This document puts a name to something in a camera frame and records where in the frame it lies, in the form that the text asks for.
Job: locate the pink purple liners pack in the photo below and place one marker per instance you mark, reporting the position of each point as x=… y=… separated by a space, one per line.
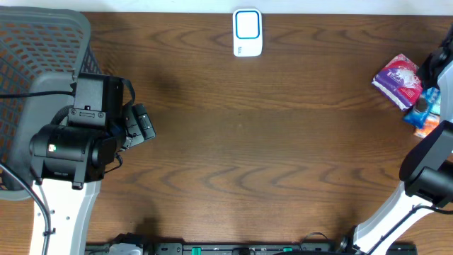
x=398 y=82

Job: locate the blue Oreo cookie pack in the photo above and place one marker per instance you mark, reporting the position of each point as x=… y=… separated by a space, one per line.
x=422 y=108

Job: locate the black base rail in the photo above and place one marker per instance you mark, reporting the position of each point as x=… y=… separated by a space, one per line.
x=210 y=249

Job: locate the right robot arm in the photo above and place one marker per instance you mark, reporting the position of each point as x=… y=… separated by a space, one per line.
x=425 y=175

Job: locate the grey plastic mesh basket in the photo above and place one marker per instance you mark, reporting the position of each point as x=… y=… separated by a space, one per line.
x=35 y=41

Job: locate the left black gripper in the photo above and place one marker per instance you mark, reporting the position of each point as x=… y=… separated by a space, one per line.
x=142 y=121

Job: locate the small orange box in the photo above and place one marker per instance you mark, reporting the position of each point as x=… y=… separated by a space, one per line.
x=431 y=122

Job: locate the white barcode scanner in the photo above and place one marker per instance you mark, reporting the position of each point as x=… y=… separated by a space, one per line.
x=247 y=32

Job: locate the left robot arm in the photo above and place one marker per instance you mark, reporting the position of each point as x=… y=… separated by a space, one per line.
x=70 y=158

